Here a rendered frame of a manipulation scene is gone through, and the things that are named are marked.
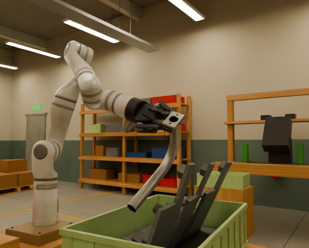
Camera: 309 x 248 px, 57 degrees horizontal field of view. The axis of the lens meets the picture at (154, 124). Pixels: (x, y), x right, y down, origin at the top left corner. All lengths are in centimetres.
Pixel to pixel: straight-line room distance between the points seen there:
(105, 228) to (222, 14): 595
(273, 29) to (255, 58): 62
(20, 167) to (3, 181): 88
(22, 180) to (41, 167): 658
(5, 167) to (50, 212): 686
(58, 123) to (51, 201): 31
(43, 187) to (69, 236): 37
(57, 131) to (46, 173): 18
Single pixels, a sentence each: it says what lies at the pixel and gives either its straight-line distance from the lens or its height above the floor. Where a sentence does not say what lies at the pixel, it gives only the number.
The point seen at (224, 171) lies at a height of 110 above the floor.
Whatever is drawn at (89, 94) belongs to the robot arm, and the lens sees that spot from 94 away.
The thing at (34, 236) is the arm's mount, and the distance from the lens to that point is 115.
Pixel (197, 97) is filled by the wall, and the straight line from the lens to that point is 640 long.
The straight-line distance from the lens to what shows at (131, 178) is 673.
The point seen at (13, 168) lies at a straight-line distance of 808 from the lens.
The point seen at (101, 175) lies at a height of 37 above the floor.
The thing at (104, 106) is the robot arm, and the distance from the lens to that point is 91.
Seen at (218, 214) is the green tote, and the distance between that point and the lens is 130.
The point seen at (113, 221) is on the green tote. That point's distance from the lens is 111.
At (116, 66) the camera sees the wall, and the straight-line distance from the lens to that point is 795.
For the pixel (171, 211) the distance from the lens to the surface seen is 83.
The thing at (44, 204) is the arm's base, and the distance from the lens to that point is 123.
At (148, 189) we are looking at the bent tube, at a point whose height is 108.
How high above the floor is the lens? 121
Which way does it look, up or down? 4 degrees up
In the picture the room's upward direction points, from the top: straight up
